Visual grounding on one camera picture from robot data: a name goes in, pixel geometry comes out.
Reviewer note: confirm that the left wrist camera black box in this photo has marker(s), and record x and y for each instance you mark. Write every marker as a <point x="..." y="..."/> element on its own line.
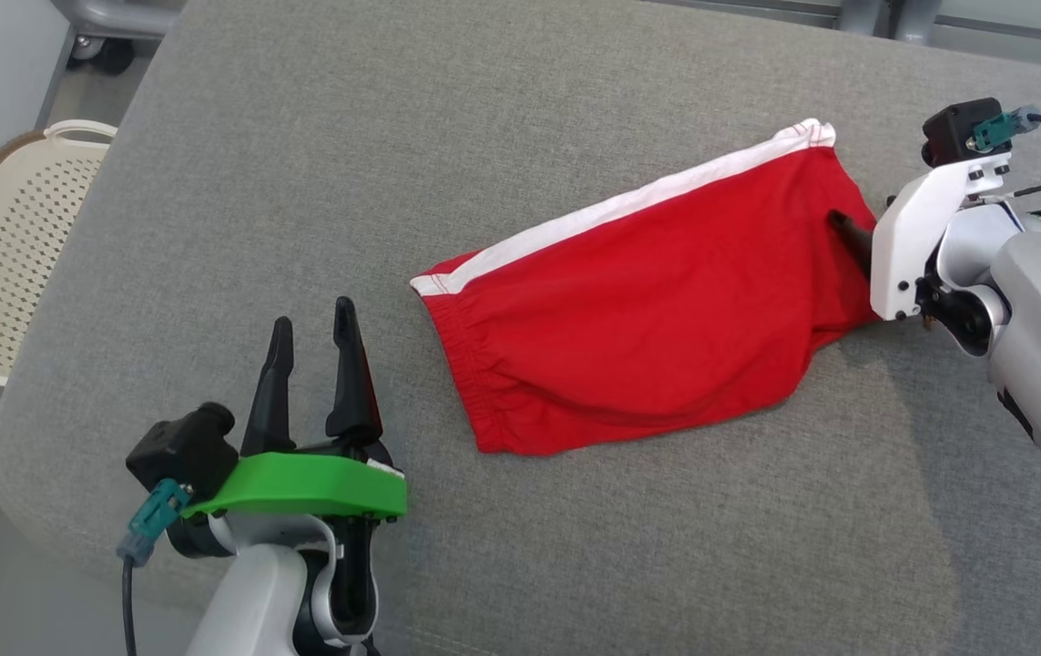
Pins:
<point x="178" y="451"/>

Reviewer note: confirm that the grey double partition post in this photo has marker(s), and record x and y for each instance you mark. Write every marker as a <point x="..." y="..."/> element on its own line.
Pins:
<point x="889" y="16"/>

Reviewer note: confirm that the red shorts with white stripe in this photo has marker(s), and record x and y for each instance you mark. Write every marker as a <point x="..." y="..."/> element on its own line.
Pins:
<point x="648" y="301"/>

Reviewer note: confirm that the cream perforated laundry basket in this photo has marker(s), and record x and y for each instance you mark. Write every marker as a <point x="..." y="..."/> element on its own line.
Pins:
<point x="19" y="255"/>

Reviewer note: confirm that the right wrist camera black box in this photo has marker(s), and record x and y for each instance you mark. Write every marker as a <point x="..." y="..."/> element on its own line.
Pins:
<point x="953" y="137"/>

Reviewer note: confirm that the grey metal cart frame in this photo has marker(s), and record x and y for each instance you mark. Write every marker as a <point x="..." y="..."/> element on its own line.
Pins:
<point x="110" y="18"/>

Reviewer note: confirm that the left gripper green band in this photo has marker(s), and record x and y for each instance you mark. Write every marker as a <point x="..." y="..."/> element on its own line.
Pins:
<point x="301" y="483"/>

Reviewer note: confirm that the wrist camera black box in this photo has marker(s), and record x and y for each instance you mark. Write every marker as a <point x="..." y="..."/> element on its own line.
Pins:
<point x="953" y="137"/>
<point x="178" y="451"/>

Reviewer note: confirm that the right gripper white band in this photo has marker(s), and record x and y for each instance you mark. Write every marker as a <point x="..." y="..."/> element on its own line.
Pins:
<point x="907" y="246"/>

